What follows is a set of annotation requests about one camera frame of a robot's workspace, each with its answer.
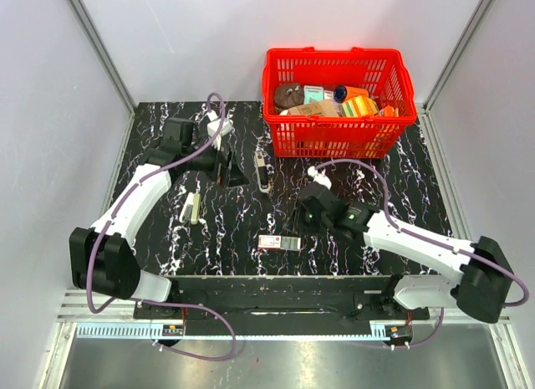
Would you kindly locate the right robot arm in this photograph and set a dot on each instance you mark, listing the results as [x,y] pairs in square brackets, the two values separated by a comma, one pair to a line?
[474,277]

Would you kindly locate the brown cardboard package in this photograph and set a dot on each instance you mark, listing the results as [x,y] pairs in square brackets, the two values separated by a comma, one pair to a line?
[322,108]

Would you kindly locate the small orange box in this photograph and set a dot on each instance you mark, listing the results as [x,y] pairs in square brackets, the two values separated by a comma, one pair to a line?
[388,111]

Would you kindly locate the orange bottle blue cap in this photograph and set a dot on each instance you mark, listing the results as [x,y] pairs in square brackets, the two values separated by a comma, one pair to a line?
[343,92]

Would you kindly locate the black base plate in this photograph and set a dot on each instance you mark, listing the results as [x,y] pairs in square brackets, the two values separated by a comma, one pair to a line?
[339,302]

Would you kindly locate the teal white card packet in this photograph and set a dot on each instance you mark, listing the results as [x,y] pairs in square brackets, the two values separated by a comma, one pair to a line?
[312,93]

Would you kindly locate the red white staple box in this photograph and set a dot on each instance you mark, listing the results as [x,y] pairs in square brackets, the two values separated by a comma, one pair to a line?
[279,242]

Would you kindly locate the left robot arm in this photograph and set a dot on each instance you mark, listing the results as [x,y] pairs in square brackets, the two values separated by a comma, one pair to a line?
[102,256]

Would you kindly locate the red plastic basket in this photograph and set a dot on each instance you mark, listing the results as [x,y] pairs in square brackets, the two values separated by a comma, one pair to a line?
[380,71]

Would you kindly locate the staple remover tool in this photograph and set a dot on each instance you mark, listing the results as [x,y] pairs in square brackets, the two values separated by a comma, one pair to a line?
[263,181]

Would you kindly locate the brown round object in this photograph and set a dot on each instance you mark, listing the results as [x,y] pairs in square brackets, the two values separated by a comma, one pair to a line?
[287,96]

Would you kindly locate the green yellow striped box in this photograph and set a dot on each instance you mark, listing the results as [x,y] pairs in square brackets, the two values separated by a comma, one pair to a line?
[359,106]

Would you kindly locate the beige stapler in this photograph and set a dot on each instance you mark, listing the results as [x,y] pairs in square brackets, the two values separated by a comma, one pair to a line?
[191,209]

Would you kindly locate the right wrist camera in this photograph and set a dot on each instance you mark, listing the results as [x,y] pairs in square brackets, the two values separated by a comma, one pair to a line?
[319,177]

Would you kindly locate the white cable duct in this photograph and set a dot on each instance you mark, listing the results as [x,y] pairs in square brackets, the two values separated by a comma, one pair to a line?
[212,330]

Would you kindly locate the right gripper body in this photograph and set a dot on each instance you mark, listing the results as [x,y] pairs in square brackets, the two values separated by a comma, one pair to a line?
[312,224]

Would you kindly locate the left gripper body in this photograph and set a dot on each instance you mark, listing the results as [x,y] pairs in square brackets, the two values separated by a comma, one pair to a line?
[209,160]

